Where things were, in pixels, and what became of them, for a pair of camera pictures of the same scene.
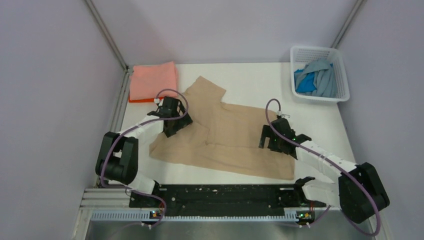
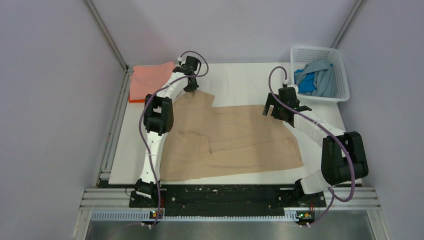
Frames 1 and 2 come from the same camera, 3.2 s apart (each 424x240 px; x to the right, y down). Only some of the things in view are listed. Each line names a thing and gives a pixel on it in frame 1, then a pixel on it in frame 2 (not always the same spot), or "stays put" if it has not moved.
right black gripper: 267,133 to 275,113
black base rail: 221,198 stays put
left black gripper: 182,122 to 192,88
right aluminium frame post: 348,21 stays put
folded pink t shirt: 146,81 stays put
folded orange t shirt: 143,100 stays put
